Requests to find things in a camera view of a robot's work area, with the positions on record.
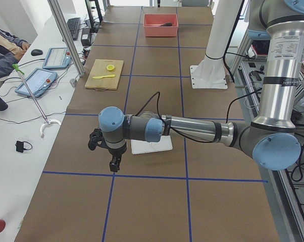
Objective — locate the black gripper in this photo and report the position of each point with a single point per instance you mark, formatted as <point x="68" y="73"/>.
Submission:
<point x="117" y="152"/>

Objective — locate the grey cloth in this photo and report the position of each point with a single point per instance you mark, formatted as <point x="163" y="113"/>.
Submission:
<point x="168" y="24"/>

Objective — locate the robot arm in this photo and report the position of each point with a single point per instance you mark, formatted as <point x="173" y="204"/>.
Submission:
<point x="269" y="139"/>

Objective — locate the pink plastic bin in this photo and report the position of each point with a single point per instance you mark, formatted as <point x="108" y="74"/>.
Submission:
<point x="152" y="22"/>

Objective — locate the white rectangular tray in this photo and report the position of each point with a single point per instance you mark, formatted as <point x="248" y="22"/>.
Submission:
<point x="142" y="147"/>

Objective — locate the yellow lemon slices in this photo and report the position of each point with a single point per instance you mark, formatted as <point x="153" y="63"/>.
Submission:
<point x="110" y="67"/>

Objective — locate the yellow plastic knife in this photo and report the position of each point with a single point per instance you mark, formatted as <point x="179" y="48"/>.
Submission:
<point x="104" y="76"/>

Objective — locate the black keyboard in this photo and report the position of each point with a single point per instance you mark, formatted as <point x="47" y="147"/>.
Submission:
<point x="73" y="25"/>

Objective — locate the wooden cutting board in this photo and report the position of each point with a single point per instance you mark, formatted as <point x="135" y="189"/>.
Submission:
<point x="99" y="69"/>

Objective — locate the lower teach pendant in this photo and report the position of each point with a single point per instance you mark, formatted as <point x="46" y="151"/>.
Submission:
<point x="40" y="80"/>

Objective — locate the teach pendant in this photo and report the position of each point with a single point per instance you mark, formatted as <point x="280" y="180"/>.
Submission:
<point x="57" y="58"/>
<point x="40" y="80"/>

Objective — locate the upper teach pendant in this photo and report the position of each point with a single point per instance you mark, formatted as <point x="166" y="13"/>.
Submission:
<point x="57" y="58"/>

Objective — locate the black computer mouse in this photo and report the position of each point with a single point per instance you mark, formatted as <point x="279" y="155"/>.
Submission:
<point x="36" y="52"/>

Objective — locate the reacher grabber stick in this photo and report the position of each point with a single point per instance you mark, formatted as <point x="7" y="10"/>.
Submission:
<point x="23" y="89"/>

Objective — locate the seated person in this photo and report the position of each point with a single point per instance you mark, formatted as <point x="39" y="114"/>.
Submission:
<point x="12" y="49"/>

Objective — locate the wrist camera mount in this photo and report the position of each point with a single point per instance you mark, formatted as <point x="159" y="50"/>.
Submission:
<point x="96" y="139"/>

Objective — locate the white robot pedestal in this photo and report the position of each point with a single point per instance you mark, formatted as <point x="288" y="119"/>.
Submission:
<point x="210" y="72"/>

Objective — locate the aluminium frame post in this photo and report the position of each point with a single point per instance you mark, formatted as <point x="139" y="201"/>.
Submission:
<point x="66" y="35"/>

